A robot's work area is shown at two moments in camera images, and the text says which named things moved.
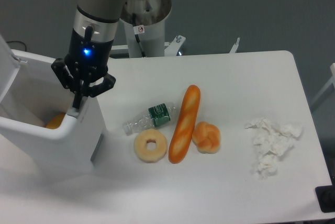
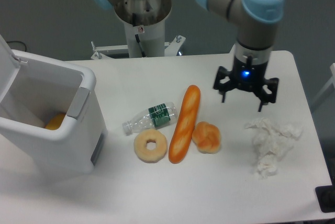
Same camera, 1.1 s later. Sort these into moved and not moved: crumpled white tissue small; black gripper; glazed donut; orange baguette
Moved: black gripper
Not moved: glazed donut; orange baguette; crumpled white tissue small
